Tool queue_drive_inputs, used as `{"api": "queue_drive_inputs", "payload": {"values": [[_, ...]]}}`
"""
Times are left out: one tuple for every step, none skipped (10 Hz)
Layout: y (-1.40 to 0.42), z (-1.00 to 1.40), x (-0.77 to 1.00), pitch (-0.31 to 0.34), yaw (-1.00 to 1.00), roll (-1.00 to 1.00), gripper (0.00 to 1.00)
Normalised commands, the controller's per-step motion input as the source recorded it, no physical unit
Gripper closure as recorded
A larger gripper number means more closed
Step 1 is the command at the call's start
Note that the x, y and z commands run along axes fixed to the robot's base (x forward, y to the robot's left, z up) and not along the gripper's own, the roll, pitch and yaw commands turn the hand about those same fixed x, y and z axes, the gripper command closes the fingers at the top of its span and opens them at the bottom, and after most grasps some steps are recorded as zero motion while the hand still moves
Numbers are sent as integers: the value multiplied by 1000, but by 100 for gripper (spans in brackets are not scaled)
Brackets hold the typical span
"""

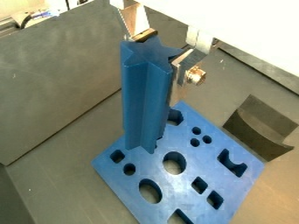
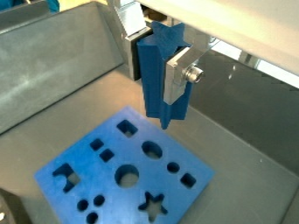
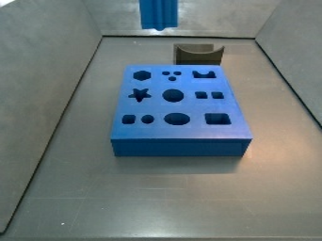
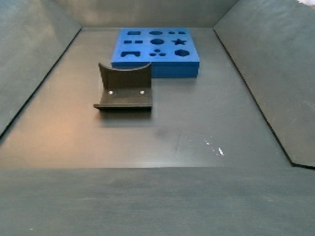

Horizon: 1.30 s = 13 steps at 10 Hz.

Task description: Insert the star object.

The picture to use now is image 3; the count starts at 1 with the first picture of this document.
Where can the blue star peg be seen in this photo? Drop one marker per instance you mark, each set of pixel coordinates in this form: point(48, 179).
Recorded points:
point(159, 14)

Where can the blue shape sorter block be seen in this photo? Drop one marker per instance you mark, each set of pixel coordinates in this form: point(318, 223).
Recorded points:
point(178, 111)

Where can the dark grey curved holder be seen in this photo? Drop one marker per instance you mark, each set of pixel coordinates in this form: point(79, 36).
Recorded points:
point(197, 54)

